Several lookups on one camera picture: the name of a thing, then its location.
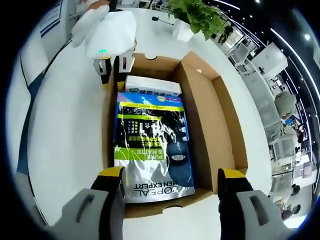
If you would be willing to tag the long white carton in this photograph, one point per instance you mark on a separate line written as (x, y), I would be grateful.
(152, 83)

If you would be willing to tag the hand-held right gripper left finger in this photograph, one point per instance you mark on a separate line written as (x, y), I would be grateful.
(105, 212)

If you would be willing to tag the brown cardboard shoe box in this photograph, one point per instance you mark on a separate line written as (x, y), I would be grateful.
(217, 130)

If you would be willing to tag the grey desk partition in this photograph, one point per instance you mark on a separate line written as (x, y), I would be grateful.
(265, 105)

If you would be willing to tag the silver soft pouch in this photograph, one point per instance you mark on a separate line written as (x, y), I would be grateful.
(147, 175)

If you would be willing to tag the white square pillar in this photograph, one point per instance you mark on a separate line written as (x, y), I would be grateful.
(271, 58)

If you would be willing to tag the potted green plant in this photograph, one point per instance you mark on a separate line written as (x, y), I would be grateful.
(197, 12)

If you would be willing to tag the white office chair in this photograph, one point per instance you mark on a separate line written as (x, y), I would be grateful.
(282, 147)

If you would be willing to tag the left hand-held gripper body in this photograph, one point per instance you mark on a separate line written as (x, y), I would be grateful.
(115, 35)

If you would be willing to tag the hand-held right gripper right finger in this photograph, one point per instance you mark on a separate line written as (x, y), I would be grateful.
(230, 212)

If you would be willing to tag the person's left hand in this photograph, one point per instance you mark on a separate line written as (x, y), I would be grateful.
(87, 22)

